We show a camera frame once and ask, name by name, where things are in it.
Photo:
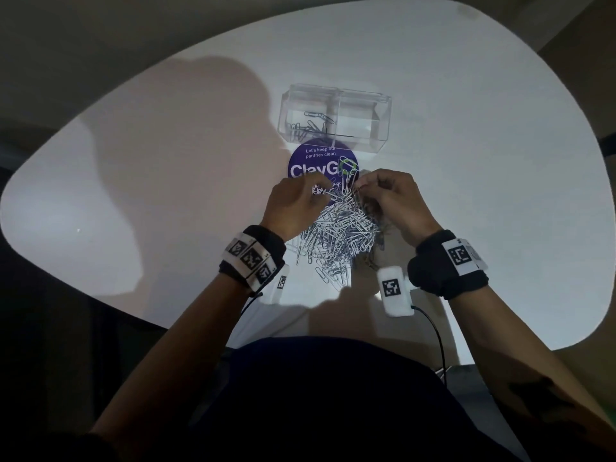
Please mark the person's left hand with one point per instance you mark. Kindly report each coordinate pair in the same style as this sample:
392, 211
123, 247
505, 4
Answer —
291, 209

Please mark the person's right forearm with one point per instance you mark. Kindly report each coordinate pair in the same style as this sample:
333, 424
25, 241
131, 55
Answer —
524, 360

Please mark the black left wristband with markers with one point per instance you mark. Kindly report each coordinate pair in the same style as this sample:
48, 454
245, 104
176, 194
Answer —
252, 259

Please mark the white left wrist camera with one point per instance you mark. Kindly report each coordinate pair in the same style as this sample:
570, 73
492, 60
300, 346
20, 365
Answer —
281, 283

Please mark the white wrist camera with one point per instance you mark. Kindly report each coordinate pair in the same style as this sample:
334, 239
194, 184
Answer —
394, 291
281, 283

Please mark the clear plastic two-compartment box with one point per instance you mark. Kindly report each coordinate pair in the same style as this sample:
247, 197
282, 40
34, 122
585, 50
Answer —
356, 115

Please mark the person's dark blue clothing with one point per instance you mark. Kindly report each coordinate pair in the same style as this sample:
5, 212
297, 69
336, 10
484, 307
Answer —
346, 404

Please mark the person's left forearm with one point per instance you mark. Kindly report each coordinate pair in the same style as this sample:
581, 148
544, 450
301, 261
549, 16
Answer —
173, 365

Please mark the round purple sticker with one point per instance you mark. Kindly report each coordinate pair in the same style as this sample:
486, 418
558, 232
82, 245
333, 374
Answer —
308, 161

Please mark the person's right hand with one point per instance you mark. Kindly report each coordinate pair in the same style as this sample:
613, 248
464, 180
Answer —
399, 206

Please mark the cluster of sorted blue clips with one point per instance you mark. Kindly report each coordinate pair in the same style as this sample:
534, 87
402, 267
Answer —
310, 125

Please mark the black wristband with markers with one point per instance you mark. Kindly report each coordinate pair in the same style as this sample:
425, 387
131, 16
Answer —
445, 266
252, 259

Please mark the pile of mixed paper clips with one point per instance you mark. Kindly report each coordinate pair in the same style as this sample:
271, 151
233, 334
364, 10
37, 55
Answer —
337, 235

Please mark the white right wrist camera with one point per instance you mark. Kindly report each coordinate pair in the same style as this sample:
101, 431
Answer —
394, 291

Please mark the black right wristband with markers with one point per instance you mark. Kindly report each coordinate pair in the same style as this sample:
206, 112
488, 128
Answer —
445, 266

